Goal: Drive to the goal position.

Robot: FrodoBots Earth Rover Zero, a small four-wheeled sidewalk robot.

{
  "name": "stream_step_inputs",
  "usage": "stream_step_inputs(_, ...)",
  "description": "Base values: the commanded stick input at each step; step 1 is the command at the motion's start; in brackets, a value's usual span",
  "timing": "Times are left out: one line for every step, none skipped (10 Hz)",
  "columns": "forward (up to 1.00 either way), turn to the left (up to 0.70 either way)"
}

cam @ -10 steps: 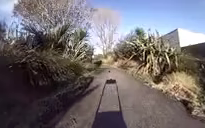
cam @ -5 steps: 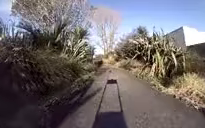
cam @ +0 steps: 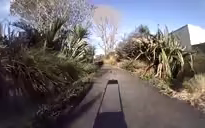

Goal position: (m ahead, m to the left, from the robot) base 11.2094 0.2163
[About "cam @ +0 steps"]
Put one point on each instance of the bare tree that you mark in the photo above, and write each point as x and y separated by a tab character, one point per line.
106	33

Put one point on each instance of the grey asphalt path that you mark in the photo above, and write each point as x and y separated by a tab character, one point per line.
140	106

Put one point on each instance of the flax bushes with long leaves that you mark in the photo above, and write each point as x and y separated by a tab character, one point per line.
40	66
163	53

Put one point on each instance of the pale leafy tree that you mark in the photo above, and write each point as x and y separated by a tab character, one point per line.
46	13

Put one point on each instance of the white building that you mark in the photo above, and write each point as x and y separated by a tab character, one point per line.
193	35

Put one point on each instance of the dry grass verge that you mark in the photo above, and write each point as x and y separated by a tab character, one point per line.
196	90

